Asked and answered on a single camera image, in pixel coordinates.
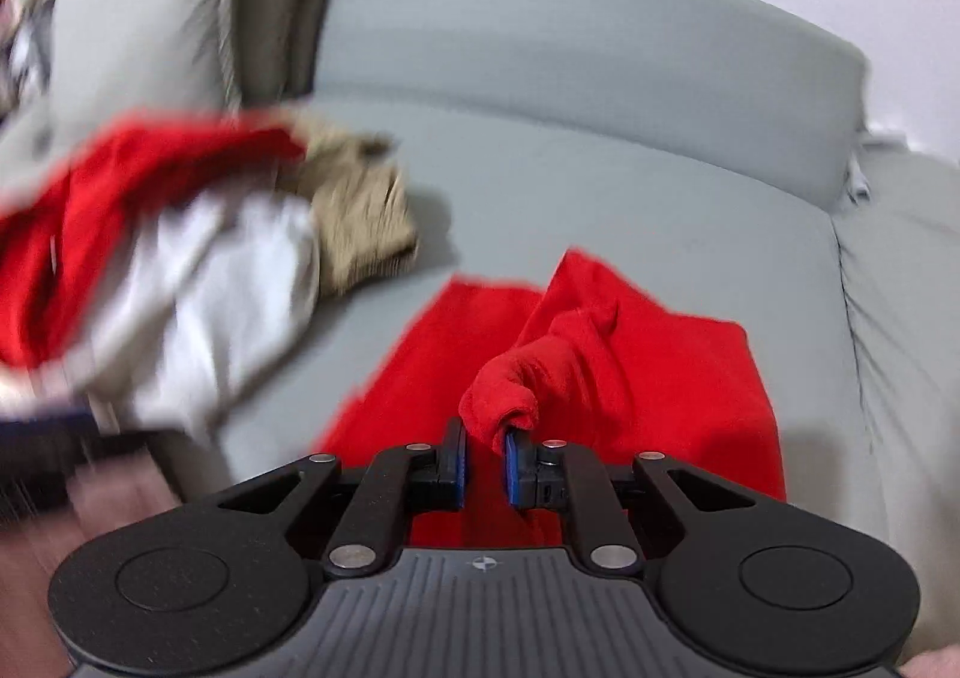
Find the tan khaki garment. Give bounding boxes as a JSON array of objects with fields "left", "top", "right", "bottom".
[{"left": 277, "top": 107, "right": 420, "bottom": 299}]

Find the white charging cable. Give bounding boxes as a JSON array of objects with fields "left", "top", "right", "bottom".
[{"left": 844, "top": 130, "right": 913, "bottom": 205}]

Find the white garment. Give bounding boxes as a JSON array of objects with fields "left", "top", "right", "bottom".
[{"left": 31, "top": 182, "right": 320, "bottom": 439}]

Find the grey sofa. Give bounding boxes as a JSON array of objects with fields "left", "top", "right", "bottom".
[{"left": 0, "top": 0, "right": 960, "bottom": 664}]

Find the grey back cushion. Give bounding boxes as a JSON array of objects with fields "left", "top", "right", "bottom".
[{"left": 49, "top": 0, "right": 296, "bottom": 130}]

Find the red t-shirt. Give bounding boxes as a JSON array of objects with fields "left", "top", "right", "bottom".
[{"left": 316, "top": 251, "right": 786, "bottom": 550}]

